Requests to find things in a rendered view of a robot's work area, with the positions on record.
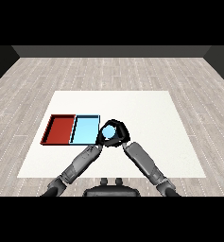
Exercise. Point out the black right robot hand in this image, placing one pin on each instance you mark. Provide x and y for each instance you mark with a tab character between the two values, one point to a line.
123	131

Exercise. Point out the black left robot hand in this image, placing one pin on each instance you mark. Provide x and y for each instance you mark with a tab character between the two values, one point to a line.
100	137

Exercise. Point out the small blue can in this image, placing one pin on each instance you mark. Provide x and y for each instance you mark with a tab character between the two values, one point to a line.
109	132

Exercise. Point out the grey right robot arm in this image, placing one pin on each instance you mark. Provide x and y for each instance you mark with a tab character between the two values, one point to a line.
144	163

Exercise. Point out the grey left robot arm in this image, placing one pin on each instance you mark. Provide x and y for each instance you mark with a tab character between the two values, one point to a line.
82	161

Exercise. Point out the light blue shallow open box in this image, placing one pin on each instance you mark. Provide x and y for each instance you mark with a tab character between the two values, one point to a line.
85	129

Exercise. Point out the red shallow open box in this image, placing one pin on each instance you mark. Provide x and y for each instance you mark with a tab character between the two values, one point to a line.
60	129

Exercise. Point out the dark grey robot body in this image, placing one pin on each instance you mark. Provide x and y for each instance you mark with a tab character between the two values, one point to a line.
112	190

